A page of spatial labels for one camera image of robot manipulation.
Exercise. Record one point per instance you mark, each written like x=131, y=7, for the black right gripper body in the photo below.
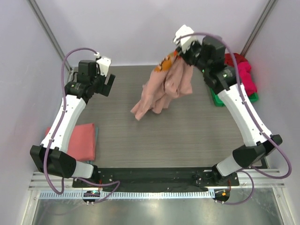
x=187, y=54

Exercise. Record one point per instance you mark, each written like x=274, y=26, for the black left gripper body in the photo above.
x=99, y=82

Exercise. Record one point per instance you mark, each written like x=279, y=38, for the pink printed t shirt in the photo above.
x=169, y=80

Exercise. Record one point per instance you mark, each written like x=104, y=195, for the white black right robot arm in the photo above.
x=208, y=57

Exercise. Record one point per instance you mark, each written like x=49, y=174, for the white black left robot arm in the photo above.
x=51, y=155

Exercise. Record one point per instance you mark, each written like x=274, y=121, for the dark red t shirt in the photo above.
x=239, y=59

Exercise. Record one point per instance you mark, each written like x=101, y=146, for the magenta t shirt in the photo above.
x=246, y=78

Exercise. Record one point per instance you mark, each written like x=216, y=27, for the folded salmon t shirt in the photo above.
x=80, y=143

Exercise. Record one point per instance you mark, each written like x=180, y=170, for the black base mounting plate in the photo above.
x=199, y=176

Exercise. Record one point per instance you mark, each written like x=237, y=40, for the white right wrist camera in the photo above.
x=184, y=37

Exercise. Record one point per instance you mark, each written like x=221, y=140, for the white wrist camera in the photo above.
x=103, y=64
x=184, y=37

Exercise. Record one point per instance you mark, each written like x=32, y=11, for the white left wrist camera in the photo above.
x=103, y=64

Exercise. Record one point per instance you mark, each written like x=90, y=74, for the right aluminium corner post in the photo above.
x=270, y=5

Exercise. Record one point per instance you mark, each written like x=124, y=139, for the aluminium corner post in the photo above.
x=270, y=5
x=45, y=26

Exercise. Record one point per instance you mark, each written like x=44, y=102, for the left aluminium corner post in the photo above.
x=45, y=26

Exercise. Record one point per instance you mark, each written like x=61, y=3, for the white slotted cable duct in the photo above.
x=84, y=194

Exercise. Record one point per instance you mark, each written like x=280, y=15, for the aluminium front frame rail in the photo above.
x=246, y=177

